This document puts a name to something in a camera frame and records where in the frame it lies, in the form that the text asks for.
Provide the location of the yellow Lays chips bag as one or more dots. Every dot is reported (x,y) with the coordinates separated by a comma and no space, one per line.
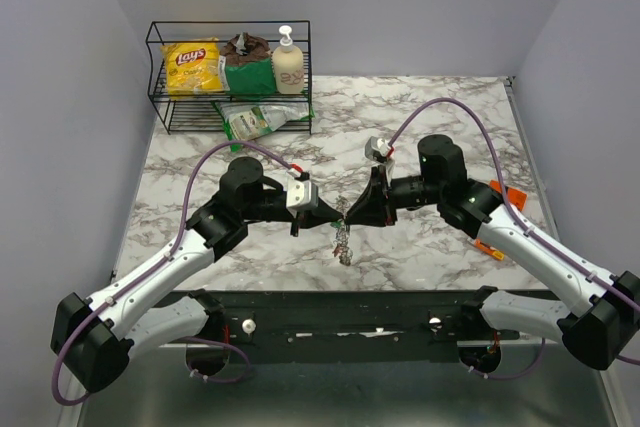
(192,68)

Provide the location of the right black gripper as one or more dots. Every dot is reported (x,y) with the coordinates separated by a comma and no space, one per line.
(374,208)

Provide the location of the orange packet near arm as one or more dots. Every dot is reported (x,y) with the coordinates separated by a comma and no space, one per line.
(489,250)

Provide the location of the black wire shelf rack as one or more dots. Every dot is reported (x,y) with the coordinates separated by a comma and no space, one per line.
(196,114)

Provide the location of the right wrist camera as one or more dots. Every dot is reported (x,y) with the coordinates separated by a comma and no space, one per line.
(378,149)

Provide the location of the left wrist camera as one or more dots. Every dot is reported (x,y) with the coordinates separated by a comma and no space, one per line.
(301,196)

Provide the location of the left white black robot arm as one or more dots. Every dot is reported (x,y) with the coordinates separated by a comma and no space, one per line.
(97,337)

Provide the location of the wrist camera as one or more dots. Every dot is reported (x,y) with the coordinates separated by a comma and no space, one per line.
(301,196)
(378,149)

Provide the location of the green white snack bag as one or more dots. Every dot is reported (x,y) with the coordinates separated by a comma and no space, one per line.
(248,121)

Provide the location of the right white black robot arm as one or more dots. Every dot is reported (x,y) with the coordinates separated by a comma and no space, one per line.
(595,312)

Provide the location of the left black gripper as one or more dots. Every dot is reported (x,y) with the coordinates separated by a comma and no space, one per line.
(323,214)

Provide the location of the aluminium rail frame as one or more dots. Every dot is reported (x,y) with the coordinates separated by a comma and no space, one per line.
(592,312)

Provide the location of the cream soap pump bottle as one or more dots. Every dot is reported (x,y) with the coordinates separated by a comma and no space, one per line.
(288,64)

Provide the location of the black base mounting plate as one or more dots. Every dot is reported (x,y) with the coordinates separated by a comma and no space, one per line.
(352,327)

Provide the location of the green brown snack bag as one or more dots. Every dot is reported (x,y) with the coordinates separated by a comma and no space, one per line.
(245,66)

